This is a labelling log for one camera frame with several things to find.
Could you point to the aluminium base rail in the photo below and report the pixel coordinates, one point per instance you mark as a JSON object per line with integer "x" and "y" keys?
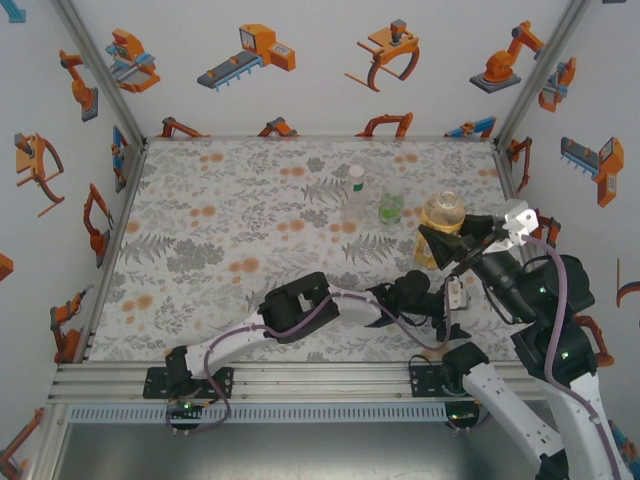
{"x": 325, "y": 380}

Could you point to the small controller board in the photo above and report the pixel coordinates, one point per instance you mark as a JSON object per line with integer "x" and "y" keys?
{"x": 460, "y": 415}
{"x": 185, "y": 406}

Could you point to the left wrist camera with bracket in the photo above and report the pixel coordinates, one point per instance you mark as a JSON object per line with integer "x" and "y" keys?
{"x": 457, "y": 295}

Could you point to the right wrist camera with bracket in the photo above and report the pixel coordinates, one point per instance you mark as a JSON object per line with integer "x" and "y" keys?
{"x": 520, "y": 220}

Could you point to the small white bottle cap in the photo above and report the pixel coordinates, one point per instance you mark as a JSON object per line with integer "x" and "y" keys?
{"x": 356, "y": 172}

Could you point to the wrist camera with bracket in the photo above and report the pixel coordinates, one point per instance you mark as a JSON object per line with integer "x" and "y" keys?
{"x": 457, "y": 295}
{"x": 520, "y": 220}

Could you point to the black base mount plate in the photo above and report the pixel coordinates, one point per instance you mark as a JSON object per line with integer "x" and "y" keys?
{"x": 422, "y": 380}
{"x": 222, "y": 382}

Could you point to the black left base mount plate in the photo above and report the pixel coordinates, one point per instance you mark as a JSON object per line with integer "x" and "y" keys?
{"x": 222, "y": 382}

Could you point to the aluminium frame post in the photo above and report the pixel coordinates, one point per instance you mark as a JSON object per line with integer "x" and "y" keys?
{"x": 102, "y": 75}
{"x": 536, "y": 75}
{"x": 47, "y": 450}

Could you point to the small right controller board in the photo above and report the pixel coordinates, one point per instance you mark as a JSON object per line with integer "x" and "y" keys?
{"x": 460, "y": 415}

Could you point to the small left controller board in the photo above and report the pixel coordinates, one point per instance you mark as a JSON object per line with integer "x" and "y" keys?
{"x": 185, "y": 406}

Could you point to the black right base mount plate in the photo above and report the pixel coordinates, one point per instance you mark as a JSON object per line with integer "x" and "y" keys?
{"x": 422, "y": 380}

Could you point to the floral patterned table cover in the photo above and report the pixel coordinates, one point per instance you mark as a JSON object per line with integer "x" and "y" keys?
{"x": 225, "y": 175}

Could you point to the yellow label tea bottle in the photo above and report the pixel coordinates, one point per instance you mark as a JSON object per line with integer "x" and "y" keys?
{"x": 440, "y": 220}

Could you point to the aluminium side rail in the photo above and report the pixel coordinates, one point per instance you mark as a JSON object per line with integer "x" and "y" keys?
{"x": 117, "y": 240}
{"x": 506, "y": 175}

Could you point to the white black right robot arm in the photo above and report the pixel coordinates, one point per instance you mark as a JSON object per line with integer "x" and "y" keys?
{"x": 505, "y": 410}

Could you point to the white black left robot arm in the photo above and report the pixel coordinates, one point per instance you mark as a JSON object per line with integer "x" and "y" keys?
{"x": 235, "y": 340}

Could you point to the slim clear plastic bottle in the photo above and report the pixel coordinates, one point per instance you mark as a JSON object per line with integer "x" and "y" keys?
{"x": 354, "y": 205}

